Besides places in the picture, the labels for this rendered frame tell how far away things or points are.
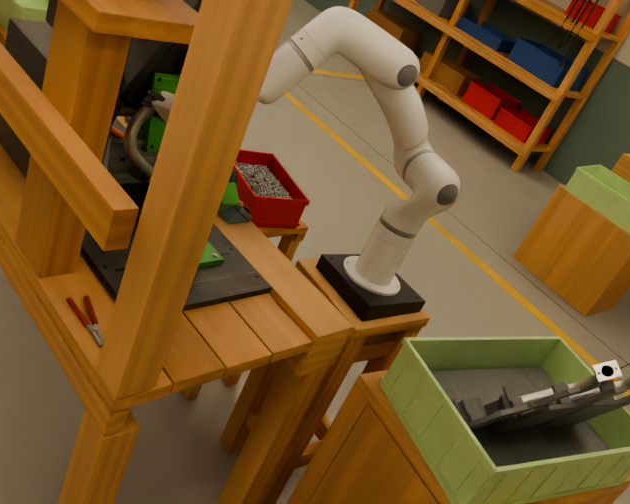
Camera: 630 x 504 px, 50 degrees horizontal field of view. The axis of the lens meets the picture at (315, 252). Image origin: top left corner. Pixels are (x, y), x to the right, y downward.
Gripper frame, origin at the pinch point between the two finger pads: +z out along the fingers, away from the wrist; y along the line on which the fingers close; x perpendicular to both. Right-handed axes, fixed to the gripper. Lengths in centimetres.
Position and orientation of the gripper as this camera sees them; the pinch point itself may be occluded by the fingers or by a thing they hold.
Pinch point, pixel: (153, 106)
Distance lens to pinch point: 180.0
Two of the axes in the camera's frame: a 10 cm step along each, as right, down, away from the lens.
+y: -3.7, -5.7, -7.3
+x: -6.0, 7.5, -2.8
